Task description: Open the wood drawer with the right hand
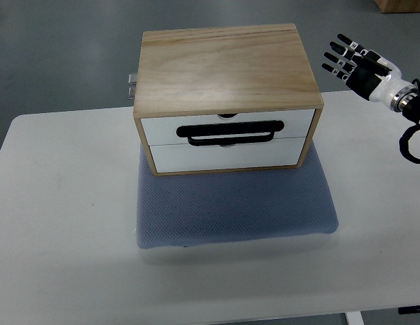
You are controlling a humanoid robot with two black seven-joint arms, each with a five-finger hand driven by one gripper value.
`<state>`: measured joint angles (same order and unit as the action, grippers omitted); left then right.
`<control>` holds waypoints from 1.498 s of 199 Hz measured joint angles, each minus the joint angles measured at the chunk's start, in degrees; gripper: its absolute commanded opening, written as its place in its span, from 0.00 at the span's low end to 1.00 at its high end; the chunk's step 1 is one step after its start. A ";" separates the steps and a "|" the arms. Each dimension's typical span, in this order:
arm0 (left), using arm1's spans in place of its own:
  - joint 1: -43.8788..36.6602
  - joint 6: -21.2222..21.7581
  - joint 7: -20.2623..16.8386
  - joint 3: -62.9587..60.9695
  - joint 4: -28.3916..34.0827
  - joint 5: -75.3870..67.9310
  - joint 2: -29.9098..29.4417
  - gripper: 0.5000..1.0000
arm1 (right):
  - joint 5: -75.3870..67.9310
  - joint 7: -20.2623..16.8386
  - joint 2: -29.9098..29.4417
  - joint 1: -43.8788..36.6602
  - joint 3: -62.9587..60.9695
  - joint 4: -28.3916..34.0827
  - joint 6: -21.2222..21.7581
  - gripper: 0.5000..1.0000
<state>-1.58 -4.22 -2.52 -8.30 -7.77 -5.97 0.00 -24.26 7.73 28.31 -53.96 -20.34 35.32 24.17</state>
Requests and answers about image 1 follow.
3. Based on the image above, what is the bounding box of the wooden drawer cabinet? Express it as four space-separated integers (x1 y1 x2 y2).
133 24 324 176

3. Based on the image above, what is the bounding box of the white table leg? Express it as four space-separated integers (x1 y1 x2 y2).
345 311 364 325

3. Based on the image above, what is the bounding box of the black cable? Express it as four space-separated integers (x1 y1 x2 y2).
398 78 420 164

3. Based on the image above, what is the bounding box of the metal clamp behind cabinet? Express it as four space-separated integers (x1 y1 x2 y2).
128 73 138 100

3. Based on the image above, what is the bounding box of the black bracket under table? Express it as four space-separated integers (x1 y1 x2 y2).
398 305 420 315

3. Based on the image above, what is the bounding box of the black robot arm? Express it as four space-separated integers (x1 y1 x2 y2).
390 84 420 124

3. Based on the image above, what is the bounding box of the wooden box corner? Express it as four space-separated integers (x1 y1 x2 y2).
375 0 420 14

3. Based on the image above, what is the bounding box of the blue-grey mesh cushion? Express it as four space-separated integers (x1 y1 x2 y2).
136 146 339 249

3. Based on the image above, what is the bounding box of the black drawer handle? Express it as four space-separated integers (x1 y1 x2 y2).
176 120 285 146

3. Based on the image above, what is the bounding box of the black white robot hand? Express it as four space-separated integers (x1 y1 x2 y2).
322 34 419 111

